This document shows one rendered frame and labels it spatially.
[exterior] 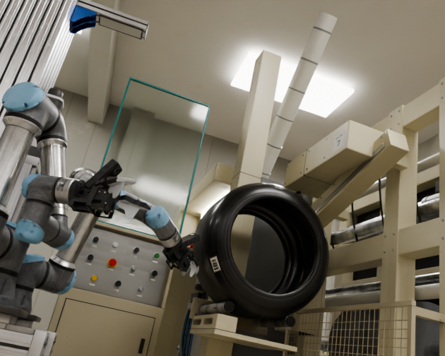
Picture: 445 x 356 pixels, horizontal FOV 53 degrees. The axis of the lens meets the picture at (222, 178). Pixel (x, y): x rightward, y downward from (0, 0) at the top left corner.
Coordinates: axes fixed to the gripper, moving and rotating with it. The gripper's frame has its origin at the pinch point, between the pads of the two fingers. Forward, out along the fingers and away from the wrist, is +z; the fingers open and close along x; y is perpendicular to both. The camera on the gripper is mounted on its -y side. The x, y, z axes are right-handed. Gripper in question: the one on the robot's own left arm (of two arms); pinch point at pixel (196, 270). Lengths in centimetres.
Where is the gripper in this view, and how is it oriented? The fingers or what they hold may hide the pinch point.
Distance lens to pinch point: 181.1
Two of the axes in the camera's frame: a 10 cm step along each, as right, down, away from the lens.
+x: 8.4, 0.1, -5.4
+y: -4.0, 6.7, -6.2
